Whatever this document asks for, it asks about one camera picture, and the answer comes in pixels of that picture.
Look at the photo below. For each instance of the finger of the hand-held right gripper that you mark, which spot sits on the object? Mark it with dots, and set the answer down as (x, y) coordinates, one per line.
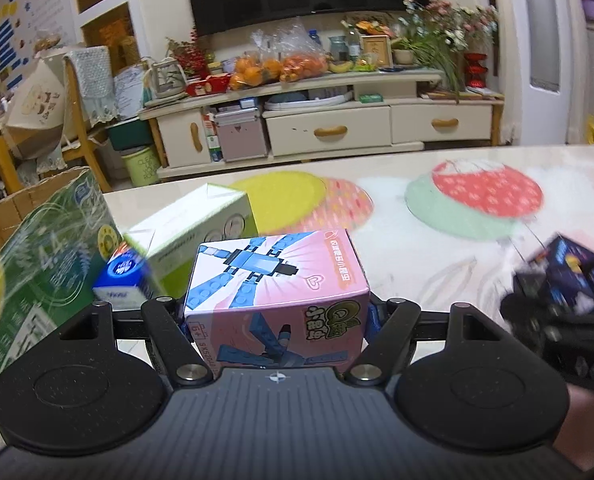
(532, 285)
(567, 345)

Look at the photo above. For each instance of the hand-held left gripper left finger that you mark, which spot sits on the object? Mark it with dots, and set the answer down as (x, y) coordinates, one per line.
(162, 320)

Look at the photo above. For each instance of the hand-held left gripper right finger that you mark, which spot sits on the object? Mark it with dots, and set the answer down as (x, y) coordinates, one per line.
(397, 320)

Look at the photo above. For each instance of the dark blue toy box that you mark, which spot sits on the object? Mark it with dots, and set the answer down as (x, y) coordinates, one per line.
(582, 275)

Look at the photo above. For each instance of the pink box blue robot print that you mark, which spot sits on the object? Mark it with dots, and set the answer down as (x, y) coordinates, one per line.
(277, 300)

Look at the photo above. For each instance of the printed tablecloth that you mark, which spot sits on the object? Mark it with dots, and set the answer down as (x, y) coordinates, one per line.
(427, 270)

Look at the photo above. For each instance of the small blue white milk carton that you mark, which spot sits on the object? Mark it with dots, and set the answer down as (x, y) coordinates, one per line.
(124, 275)

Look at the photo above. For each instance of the light green medicine box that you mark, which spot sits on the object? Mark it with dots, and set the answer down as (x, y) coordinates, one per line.
(192, 230)

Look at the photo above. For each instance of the large green cardboard carton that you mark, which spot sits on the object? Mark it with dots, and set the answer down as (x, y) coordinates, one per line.
(42, 270)

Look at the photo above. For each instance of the light green waste bin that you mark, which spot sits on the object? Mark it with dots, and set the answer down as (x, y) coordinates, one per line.
(143, 166)

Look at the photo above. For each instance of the drink carton in cabinet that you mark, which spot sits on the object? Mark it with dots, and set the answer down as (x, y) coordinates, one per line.
(213, 140)

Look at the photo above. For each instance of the dark green bin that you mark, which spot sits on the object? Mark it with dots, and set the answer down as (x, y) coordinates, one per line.
(131, 134)

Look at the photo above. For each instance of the pink storage box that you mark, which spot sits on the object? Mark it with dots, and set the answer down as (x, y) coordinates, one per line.
(242, 137)

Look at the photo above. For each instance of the cream television cabinet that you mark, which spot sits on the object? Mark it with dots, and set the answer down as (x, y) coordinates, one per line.
(367, 120)

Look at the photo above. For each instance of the red glass vase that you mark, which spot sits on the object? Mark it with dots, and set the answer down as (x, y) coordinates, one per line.
(475, 70)

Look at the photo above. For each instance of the small green box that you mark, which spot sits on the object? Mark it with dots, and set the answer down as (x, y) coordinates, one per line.
(369, 97)

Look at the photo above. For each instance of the white paper sheet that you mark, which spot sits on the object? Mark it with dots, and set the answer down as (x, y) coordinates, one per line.
(131, 92)

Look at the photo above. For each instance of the white standing air conditioner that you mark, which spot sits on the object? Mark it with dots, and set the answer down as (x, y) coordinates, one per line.
(542, 50)

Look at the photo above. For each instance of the white round lid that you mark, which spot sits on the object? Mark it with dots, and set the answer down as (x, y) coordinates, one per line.
(307, 101)

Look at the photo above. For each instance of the red snack box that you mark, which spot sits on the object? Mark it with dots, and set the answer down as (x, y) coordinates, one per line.
(209, 85)

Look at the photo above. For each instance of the beige paper bag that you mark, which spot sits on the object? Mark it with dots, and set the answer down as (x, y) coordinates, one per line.
(34, 110)

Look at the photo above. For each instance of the wooden chair with lace cover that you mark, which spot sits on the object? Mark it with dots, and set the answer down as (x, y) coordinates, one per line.
(94, 80)

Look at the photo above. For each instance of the bunch of bananas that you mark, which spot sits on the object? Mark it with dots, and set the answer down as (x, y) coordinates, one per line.
(340, 66)

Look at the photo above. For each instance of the small bag of oranges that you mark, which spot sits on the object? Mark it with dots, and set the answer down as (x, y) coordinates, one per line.
(254, 72)

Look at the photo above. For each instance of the potted plant with flowers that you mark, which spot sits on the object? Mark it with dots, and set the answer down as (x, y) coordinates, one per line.
(442, 35)

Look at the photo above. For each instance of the red berry branch decoration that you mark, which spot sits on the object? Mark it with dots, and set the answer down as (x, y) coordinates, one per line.
(189, 55)

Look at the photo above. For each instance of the large bag of oranges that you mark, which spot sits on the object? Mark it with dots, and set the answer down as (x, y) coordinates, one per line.
(304, 62)

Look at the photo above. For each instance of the glass jar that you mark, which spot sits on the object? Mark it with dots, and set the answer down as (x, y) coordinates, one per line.
(338, 50)

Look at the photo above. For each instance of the clear water bottle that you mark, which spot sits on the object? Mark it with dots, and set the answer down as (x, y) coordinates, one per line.
(353, 42)

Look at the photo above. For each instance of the wooden picture frame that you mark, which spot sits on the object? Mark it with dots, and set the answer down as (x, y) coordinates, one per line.
(375, 52)

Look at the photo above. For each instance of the wall poster with coloured stickers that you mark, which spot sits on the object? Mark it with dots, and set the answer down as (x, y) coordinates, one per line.
(22, 20)

